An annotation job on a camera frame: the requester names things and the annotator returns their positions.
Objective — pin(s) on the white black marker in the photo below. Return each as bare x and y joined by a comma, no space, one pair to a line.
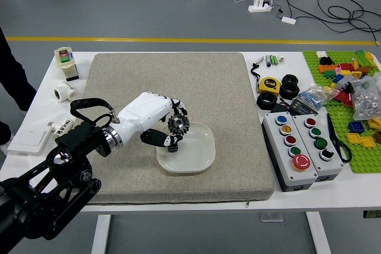
268,60

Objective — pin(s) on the white square dish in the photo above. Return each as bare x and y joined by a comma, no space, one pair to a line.
193,154

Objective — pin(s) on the white table leg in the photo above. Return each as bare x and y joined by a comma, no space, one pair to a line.
100,233
318,233

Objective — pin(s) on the orange brick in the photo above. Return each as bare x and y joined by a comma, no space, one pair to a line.
327,68

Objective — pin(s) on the green battery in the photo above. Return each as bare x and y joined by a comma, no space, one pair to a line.
276,60
271,59

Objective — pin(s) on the person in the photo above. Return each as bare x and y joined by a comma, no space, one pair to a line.
15,81

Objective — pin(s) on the green brick baseplate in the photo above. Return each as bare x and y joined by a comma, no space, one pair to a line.
342,123

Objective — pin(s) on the black display module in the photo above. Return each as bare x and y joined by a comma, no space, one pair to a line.
303,107

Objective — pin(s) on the yellow tape measure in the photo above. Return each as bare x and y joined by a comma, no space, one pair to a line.
269,85

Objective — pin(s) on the big black hex nut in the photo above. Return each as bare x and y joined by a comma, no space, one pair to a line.
290,78
290,91
267,100

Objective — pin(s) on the five-button control box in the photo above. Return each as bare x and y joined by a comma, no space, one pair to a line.
290,159

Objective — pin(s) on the black small pouch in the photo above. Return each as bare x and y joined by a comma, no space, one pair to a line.
281,107

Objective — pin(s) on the plastic bag of blue parts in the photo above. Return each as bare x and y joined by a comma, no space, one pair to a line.
314,96

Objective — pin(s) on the grey-brown mat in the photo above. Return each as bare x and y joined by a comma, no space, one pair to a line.
178,81

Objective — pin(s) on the blue square brick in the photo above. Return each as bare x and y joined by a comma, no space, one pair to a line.
356,127

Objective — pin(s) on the white pipe piece with writing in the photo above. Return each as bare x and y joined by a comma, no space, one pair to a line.
64,126

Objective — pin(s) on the yellow flat tile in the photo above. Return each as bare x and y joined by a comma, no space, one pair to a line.
367,141
354,138

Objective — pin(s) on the plastic bag of silver nuts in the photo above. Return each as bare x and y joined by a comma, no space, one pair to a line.
366,102

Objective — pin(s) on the white pipe tee fitting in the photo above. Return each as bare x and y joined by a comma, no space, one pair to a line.
66,92

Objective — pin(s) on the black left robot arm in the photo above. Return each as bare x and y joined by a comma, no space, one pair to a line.
71,141

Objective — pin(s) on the cream switch box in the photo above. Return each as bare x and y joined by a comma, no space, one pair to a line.
68,68

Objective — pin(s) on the red long brick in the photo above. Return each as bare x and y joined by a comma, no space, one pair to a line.
348,67

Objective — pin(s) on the small white adapter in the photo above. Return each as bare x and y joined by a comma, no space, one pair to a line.
288,20

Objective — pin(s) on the white small brick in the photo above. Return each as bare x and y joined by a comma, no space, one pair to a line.
321,54

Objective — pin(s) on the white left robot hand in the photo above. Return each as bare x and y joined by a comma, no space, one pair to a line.
143,111

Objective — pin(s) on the black brick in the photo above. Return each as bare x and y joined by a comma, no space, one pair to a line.
326,60

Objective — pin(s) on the black scissors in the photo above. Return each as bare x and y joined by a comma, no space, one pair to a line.
337,144

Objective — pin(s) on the white power strip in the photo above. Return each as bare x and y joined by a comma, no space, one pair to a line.
259,6

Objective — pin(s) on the big dark metal gear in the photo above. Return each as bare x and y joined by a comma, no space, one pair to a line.
178,124

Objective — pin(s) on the four-button control box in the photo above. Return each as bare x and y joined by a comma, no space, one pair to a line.
323,161

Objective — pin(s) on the white flat panel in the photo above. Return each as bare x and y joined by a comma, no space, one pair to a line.
28,141

